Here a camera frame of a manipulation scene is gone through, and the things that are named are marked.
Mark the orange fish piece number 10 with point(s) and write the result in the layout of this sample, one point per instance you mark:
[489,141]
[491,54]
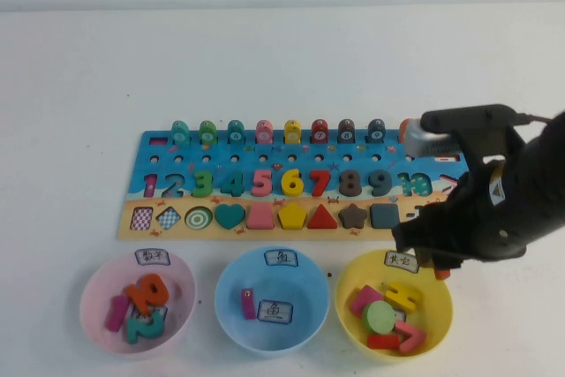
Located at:
[404,130]

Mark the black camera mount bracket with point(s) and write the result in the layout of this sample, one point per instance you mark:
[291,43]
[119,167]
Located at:
[476,123]

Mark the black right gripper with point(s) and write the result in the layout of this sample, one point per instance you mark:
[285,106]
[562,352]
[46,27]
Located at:
[468,227]

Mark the red minus sign piece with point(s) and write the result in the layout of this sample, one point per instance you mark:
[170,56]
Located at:
[383,341]

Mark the green circle piece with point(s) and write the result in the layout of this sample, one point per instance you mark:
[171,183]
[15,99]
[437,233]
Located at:
[379,316]

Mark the blue plastic bowl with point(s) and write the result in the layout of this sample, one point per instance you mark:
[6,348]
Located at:
[304,297]

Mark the colourful wooden puzzle board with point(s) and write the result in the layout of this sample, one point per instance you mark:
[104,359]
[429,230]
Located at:
[247,161]

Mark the pink trapezoid piece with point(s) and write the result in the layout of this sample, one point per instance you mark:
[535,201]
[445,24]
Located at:
[261,219]

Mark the pink rectangle piece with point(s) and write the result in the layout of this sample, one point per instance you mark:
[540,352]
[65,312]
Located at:
[364,297]

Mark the red triangle piece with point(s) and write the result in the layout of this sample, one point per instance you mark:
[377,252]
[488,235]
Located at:
[322,220]

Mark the yellow number four piece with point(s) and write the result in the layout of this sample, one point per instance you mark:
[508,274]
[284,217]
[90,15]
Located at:
[402,295]

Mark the teal heart piece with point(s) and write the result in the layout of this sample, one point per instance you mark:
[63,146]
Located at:
[229,216]

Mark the pink number one piece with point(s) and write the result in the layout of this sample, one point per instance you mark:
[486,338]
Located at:
[249,304]

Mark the pink number 1 piece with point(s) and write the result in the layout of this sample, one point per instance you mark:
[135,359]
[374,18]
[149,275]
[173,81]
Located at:
[115,313]

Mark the dark grey fish piece number 9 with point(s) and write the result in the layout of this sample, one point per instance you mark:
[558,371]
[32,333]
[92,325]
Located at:
[376,132]

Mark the brown star piece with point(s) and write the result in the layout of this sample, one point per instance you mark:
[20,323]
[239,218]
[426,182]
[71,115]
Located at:
[353,216]

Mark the pink greater-than sign piece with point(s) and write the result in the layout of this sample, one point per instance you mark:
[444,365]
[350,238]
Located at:
[412,336]

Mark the pink fish piece number 5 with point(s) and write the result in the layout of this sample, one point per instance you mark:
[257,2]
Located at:
[264,133]

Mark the yellow plastic bowl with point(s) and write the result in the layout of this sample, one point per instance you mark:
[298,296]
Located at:
[437,315]

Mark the teal fish piece number 2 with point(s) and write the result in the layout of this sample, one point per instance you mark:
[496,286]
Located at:
[180,134]

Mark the red fish piece number 7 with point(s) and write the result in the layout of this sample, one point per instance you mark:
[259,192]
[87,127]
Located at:
[320,132]

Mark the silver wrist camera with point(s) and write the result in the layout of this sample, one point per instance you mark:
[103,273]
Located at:
[426,140]

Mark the yellow fish piece number 6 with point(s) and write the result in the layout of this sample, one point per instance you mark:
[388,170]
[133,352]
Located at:
[292,133]

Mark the yellow pentagon piece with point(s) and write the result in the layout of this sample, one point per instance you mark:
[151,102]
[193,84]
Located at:
[292,217]

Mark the brown fish piece number 8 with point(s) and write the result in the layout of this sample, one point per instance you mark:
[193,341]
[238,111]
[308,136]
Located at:
[347,132]

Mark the dark grey square piece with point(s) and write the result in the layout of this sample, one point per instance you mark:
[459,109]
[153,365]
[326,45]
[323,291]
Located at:
[384,216]

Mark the white paper label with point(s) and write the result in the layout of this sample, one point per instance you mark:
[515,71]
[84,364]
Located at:
[276,311]
[401,261]
[162,310]
[152,257]
[280,258]

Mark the teal fish piece number 4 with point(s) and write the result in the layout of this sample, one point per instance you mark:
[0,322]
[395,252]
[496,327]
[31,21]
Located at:
[236,133]

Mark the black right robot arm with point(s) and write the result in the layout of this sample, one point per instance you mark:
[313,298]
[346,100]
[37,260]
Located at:
[547,174]

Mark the pink plastic bowl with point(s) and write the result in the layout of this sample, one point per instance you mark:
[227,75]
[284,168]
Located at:
[99,297]

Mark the green fish piece number 3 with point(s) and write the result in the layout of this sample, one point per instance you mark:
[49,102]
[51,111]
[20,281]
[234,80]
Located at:
[208,133]

